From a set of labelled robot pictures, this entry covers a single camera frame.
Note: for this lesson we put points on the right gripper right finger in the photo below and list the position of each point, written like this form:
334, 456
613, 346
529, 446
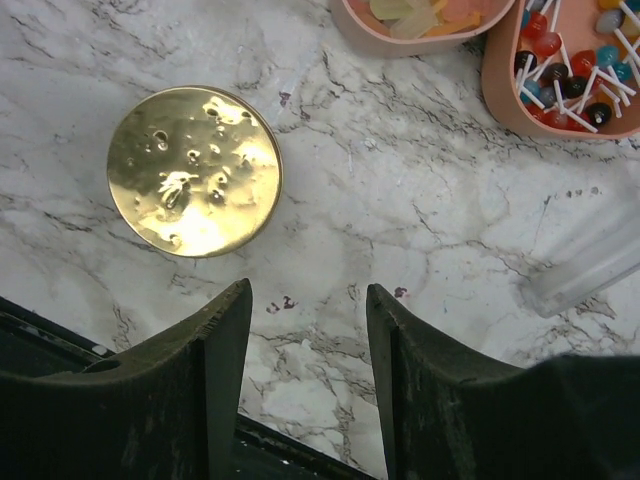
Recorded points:
450, 412

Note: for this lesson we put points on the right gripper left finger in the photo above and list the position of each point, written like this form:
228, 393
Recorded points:
150, 400

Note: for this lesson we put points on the clear plastic scoop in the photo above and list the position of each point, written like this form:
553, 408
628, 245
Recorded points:
601, 250

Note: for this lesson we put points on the pink tray of gummy candies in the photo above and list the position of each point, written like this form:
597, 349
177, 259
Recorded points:
394, 29

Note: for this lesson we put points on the pink tray of lollipops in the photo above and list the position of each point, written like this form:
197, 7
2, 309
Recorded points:
566, 69

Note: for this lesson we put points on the gold jar lid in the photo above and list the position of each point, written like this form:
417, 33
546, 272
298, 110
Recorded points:
195, 171

